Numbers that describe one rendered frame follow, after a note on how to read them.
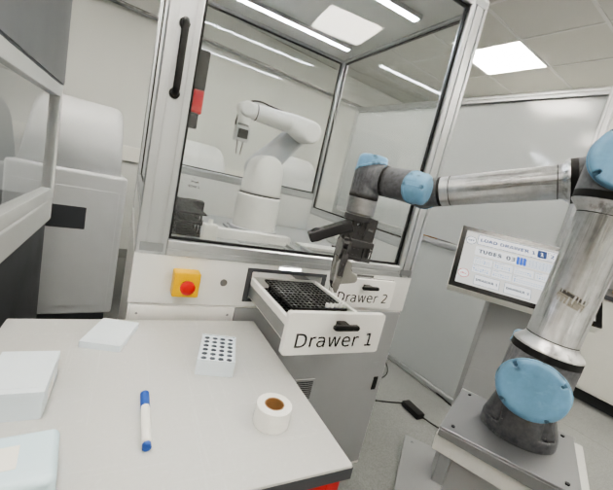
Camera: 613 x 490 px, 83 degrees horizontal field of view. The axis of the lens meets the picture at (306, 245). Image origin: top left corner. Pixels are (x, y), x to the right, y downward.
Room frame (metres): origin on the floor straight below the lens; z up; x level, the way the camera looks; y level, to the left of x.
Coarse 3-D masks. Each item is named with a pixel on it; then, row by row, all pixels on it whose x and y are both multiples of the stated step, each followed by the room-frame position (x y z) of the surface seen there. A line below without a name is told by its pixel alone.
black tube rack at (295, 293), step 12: (264, 288) 1.06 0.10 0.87; (276, 288) 1.00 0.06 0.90; (288, 288) 1.02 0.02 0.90; (300, 288) 1.06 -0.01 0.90; (312, 288) 1.08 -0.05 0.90; (276, 300) 0.97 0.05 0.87; (288, 300) 0.91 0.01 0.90; (300, 300) 0.93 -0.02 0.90; (312, 300) 0.95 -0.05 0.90; (324, 300) 0.98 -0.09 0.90; (336, 300) 1.00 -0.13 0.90
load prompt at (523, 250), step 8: (480, 240) 1.48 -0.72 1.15; (488, 240) 1.47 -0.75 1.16; (496, 240) 1.47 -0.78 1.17; (504, 240) 1.47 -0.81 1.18; (496, 248) 1.44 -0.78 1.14; (504, 248) 1.44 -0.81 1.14; (512, 248) 1.44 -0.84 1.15; (520, 248) 1.43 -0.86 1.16; (528, 248) 1.43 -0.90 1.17; (536, 248) 1.42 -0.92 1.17; (528, 256) 1.40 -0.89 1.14; (536, 256) 1.40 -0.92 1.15; (544, 256) 1.39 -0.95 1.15; (552, 256) 1.39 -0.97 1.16
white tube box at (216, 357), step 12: (204, 336) 0.81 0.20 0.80; (216, 336) 0.82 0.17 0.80; (228, 336) 0.83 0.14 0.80; (204, 348) 0.75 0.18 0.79; (216, 348) 0.76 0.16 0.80; (228, 348) 0.78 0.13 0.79; (204, 360) 0.70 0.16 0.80; (216, 360) 0.71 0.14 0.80; (228, 360) 0.73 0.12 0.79; (204, 372) 0.70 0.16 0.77; (216, 372) 0.71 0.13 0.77; (228, 372) 0.71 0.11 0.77
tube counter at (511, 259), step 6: (510, 258) 1.41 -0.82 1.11; (516, 258) 1.40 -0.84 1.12; (522, 258) 1.40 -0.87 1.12; (522, 264) 1.38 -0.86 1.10; (528, 264) 1.38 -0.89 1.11; (534, 264) 1.37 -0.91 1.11; (540, 264) 1.37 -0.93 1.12; (546, 264) 1.37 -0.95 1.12; (552, 264) 1.36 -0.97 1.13; (540, 270) 1.35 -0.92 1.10; (546, 270) 1.35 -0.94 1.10
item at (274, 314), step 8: (256, 280) 1.05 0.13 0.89; (264, 280) 1.09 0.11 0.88; (288, 280) 1.14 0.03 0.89; (296, 280) 1.15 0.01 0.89; (304, 280) 1.17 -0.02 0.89; (312, 280) 1.19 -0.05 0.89; (256, 288) 1.01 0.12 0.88; (320, 288) 1.14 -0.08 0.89; (248, 296) 1.05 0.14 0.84; (256, 296) 0.99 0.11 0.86; (264, 296) 0.95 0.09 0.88; (336, 296) 1.07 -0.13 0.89; (256, 304) 0.98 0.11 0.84; (264, 304) 0.93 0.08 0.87; (272, 304) 0.89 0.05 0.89; (264, 312) 0.92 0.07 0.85; (272, 312) 0.87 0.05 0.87; (280, 312) 0.84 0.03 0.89; (272, 320) 0.86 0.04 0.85; (280, 320) 0.83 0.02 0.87; (272, 328) 0.86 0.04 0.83; (280, 328) 0.82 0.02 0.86; (280, 336) 0.81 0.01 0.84
